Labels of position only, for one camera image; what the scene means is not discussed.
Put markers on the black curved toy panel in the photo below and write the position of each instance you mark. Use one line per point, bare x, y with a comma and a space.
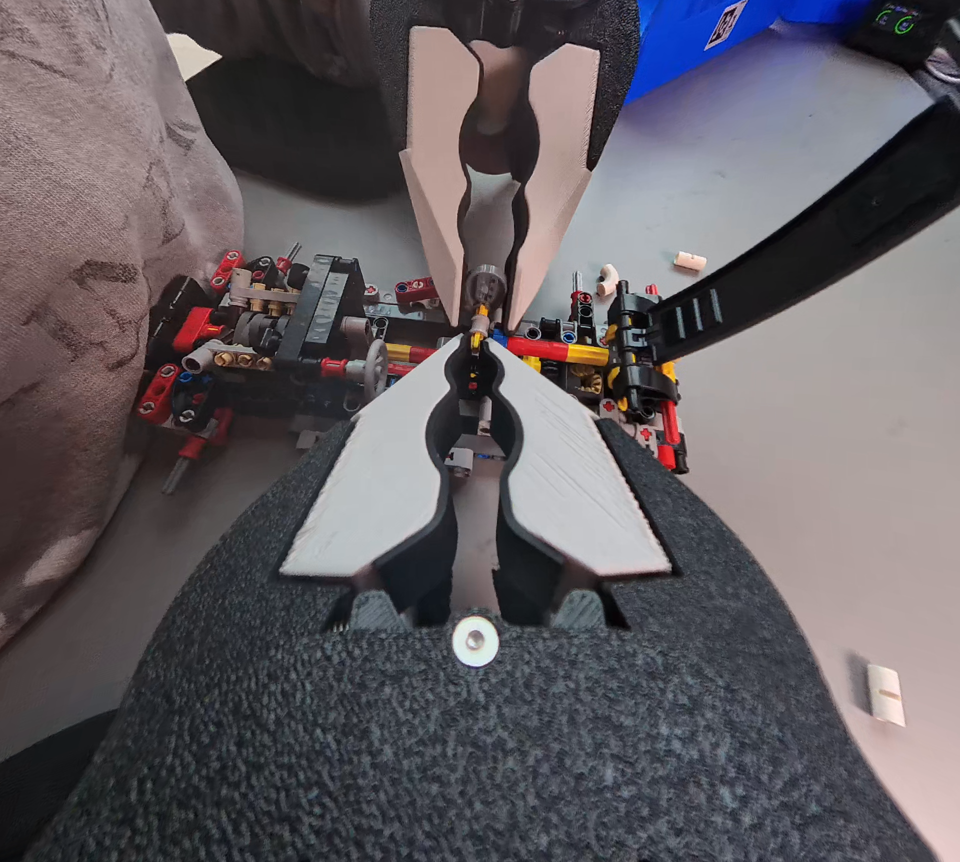
825, 239

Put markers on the person's grey printed sweatshirt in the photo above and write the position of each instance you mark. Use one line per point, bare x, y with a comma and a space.
90, 202

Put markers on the toy brick car chassis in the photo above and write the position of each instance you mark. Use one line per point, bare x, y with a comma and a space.
330, 307

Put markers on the white toy tube piece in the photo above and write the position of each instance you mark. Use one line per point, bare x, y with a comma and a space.
885, 695
690, 260

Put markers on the white toy elbow piece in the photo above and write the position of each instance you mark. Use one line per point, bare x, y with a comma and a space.
607, 279

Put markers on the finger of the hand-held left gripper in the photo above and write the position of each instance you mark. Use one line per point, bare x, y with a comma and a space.
435, 149
559, 149

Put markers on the grey desk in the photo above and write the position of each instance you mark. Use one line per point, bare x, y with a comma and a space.
787, 464

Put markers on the black power bank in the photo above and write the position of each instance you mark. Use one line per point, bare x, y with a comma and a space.
892, 14

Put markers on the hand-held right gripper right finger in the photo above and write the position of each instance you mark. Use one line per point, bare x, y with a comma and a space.
585, 494

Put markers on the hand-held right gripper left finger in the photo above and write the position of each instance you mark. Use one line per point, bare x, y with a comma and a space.
367, 494

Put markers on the grey round toy connector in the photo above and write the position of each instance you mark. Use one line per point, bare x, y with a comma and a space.
486, 284

